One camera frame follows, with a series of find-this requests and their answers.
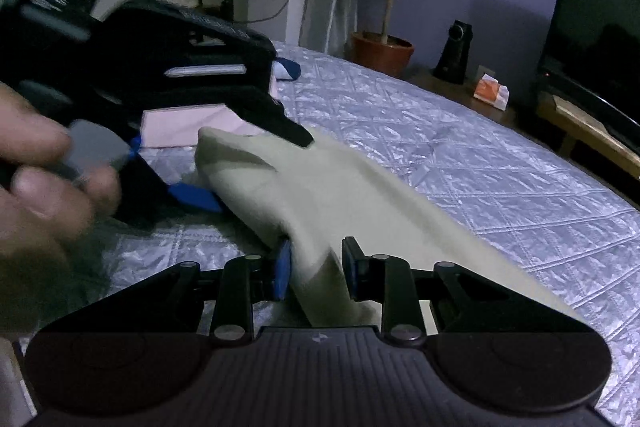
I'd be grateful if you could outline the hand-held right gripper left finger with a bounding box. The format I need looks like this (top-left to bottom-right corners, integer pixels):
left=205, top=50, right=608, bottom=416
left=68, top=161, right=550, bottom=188
left=40, top=239, right=293, bottom=348

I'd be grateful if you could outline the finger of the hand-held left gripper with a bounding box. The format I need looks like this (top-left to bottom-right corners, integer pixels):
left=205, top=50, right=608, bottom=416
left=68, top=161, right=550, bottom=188
left=117, top=142, right=224, bottom=230
left=235, top=89, right=315, bottom=148

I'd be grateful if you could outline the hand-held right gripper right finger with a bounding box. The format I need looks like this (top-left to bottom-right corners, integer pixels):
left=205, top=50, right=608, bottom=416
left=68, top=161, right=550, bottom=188
left=341, top=237, right=593, bottom=348

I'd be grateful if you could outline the pink garment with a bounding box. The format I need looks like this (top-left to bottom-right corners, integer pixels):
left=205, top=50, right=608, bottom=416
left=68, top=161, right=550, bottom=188
left=140, top=62, right=281, bottom=150

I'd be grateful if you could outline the light green shirt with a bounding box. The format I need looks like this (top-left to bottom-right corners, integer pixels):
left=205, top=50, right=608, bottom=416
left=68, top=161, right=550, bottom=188
left=192, top=127, right=586, bottom=328

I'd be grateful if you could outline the person's left hand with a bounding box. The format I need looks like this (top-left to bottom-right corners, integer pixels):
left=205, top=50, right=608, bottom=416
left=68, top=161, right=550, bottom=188
left=0, top=82, right=123, bottom=338

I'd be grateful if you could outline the navy and pale blue shirt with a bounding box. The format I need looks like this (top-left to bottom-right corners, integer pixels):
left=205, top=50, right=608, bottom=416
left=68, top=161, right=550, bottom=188
left=272, top=57, right=302, bottom=82

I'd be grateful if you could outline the silver quilted bedspread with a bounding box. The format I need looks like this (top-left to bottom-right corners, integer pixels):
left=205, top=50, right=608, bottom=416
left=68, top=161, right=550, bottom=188
left=15, top=41, right=640, bottom=358

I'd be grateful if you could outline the low wooden cabinet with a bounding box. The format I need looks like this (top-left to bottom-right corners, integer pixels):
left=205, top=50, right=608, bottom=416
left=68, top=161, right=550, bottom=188
left=407, top=67, right=640, bottom=208

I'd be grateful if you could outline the black speaker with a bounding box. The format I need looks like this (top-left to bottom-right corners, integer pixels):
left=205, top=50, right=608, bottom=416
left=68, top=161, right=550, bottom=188
left=432, top=20, right=473, bottom=85

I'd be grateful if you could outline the orange and white tissue pack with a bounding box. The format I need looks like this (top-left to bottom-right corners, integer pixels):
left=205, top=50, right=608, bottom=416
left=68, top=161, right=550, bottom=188
left=472, top=74, right=511, bottom=111

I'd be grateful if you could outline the light wooden television riser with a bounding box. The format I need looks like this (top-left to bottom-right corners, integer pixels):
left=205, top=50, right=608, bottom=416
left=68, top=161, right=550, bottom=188
left=537, top=94, right=640, bottom=180

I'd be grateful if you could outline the black television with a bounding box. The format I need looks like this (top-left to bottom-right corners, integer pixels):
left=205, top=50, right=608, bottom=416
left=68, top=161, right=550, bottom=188
left=536, top=0, right=640, bottom=152

